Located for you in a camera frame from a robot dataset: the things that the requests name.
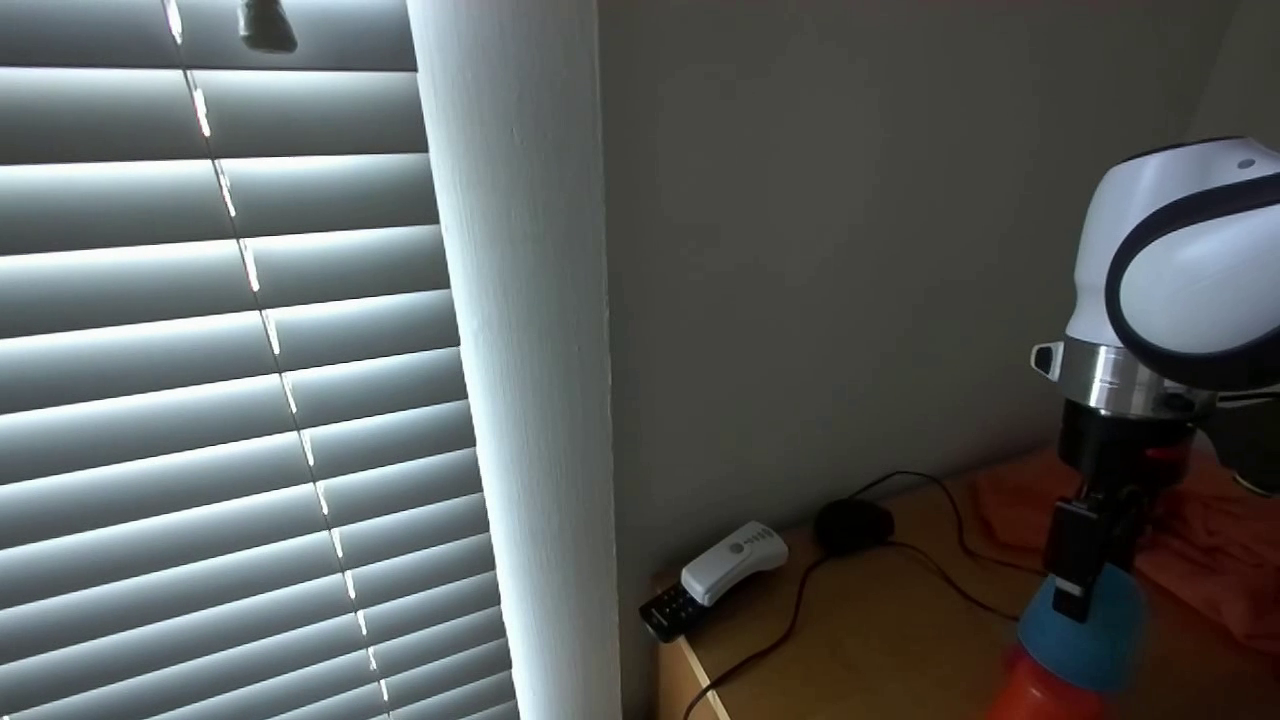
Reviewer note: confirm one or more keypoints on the blue plastic cup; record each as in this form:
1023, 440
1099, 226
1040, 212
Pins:
1092, 654

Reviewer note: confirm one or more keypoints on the orange plastic cup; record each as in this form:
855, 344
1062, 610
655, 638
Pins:
1054, 684

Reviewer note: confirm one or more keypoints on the white window blinds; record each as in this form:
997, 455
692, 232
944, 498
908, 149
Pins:
236, 465

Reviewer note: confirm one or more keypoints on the orange towel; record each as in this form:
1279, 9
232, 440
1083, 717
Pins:
1208, 546

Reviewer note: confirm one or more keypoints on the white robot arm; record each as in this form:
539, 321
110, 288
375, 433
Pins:
1174, 333

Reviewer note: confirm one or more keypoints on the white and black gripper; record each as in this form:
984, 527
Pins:
1127, 462

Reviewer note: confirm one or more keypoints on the white and black remote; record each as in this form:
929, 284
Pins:
710, 579

